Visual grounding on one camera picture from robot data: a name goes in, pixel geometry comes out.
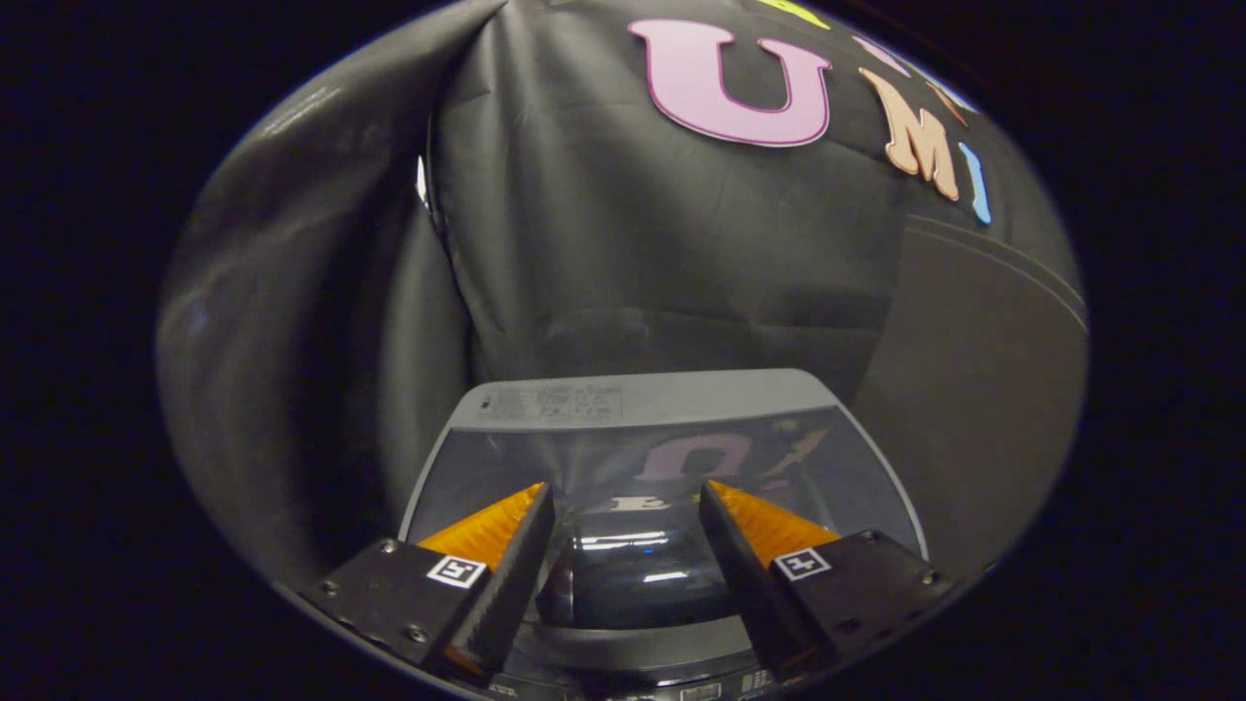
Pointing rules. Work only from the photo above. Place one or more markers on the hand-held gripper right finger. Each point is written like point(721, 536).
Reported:
point(740, 574)

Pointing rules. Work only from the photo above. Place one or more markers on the black backdrop cloth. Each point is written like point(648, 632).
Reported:
point(633, 243)

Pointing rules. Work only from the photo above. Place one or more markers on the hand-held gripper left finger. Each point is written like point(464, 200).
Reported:
point(511, 574)

